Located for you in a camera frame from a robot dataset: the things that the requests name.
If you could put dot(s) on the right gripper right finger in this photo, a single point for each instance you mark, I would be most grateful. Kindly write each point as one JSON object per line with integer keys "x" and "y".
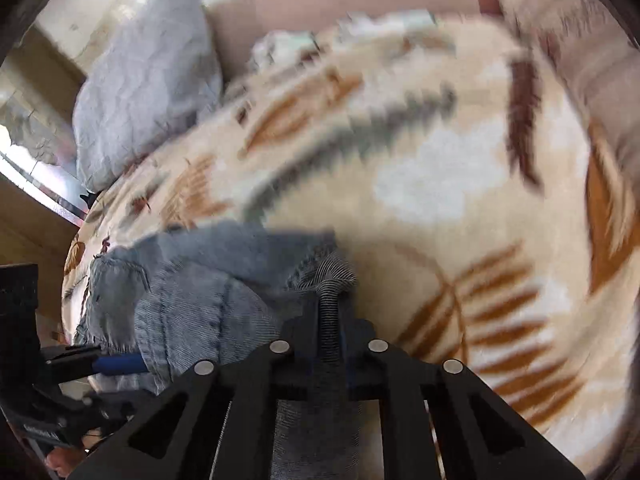
{"x": 355, "y": 336}

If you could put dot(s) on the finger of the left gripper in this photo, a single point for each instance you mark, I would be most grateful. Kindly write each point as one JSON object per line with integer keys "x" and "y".
{"x": 121, "y": 364}

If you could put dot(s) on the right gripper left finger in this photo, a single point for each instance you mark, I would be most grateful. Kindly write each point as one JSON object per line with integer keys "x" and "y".
{"x": 296, "y": 367}

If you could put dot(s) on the blue denim pants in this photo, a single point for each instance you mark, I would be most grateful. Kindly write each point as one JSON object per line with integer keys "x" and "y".
{"x": 219, "y": 293}

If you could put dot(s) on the person's left hand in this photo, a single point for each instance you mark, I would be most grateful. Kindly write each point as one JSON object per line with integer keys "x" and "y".
{"x": 63, "y": 461}

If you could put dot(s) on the leaf-patterned beige blanket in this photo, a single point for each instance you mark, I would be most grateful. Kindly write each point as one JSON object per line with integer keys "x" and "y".
{"x": 483, "y": 217}

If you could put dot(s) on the grey quilted pillow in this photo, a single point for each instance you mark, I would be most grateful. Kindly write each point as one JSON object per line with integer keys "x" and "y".
{"x": 156, "y": 79}

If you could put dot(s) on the striped beige folded blanket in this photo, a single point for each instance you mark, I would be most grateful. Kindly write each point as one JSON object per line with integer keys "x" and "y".
{"x": 595, "y": 57}

